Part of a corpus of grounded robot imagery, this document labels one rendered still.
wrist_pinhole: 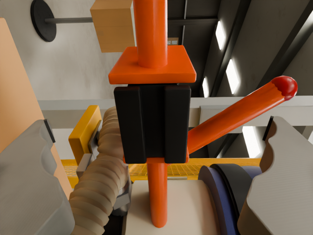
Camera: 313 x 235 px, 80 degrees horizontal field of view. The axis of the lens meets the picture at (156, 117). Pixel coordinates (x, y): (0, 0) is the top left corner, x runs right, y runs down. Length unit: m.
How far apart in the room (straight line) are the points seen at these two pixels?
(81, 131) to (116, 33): 1.69
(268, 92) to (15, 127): 0.40
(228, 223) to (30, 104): 0.41
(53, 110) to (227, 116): 1.36
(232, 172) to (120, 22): 1.72
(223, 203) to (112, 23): 1.78
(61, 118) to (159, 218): 1.29
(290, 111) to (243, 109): 1.36
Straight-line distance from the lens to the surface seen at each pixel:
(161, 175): 0.20
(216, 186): 0.29
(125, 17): 1.87
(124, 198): 0.27
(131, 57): 0.17
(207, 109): 1.25
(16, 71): 0.45
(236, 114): 0.19
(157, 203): 0.24
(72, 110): 1.41
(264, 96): 0.19
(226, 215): 0.28
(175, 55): 0.17
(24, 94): 0.46
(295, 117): 1.60
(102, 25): 1.94
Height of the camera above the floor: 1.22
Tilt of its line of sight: 2 degrees down
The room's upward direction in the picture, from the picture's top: 89 degrees clockwise
